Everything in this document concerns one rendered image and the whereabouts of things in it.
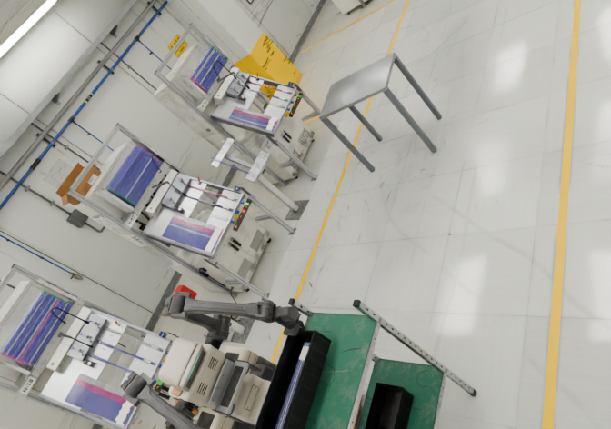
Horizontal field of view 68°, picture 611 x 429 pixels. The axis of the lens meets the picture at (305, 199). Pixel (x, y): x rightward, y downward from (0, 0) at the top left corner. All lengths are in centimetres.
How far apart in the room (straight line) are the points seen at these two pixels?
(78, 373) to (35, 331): 45
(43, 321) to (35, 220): 180
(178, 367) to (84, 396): 176
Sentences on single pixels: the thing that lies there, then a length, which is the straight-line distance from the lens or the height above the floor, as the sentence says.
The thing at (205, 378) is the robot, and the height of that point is 116.
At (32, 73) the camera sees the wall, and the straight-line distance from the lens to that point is 597.
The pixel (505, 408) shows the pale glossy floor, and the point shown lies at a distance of 277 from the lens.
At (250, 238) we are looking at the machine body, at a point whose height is 26.
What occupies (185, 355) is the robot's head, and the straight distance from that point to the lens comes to 232.
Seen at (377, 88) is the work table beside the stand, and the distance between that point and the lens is 369.
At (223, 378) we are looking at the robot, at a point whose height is 108.
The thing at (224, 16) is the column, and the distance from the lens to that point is 685.
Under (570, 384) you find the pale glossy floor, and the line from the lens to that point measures 270.
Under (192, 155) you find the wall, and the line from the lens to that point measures 641.
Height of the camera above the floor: 246
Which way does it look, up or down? 30 degrees down
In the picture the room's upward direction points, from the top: 49 degrees counter-clockwise
